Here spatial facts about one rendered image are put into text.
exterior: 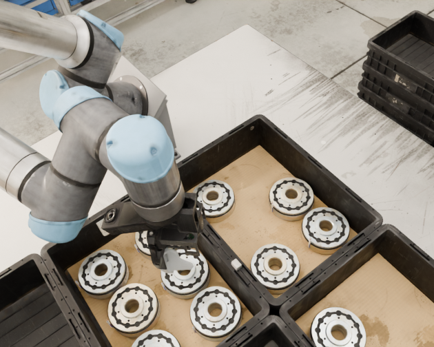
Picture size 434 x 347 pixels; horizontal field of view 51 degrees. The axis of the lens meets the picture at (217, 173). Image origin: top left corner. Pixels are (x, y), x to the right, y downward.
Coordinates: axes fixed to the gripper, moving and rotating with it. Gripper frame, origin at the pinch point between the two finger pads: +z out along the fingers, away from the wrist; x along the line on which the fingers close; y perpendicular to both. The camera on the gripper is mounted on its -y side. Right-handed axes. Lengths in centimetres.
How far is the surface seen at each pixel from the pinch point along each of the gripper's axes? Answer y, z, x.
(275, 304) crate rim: 19.6, 6.9, -5.3
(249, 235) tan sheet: 12.7, 18.0, 13.2
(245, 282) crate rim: 13.8, 7.4, -1.5
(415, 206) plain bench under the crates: 54, 32, 32
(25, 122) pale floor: -122, 107, 111
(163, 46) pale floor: -58, 111, 178
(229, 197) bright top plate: 7.5, 15.6, 21.6
